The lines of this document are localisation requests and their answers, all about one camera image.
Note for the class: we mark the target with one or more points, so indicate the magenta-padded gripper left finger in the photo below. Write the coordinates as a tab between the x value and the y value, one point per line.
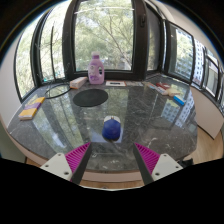
76	159

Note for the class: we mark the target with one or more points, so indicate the purple detergent bottle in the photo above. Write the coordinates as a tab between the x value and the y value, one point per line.
96	71

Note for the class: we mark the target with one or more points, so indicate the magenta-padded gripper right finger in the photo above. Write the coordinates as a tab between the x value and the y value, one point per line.
149	160

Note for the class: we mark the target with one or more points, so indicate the blue small box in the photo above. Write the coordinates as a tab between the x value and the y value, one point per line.
179	100

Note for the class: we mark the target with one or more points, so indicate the beige box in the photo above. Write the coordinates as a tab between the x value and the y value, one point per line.
171	92

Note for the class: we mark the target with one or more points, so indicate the yellow and purple book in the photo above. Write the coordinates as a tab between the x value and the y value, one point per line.
31	109

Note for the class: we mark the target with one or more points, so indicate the black round mouse pad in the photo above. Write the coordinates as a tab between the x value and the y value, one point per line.
90	97

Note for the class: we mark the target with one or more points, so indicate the red flat box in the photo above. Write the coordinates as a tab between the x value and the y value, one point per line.
163	85

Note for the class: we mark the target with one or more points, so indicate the blue and white computer mouse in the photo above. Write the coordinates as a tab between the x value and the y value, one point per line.
111	130

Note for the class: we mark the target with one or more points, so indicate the grey printed card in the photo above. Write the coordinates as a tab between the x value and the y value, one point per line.
134	83

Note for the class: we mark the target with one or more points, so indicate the white card with dark print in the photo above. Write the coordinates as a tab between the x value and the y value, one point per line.
116	83

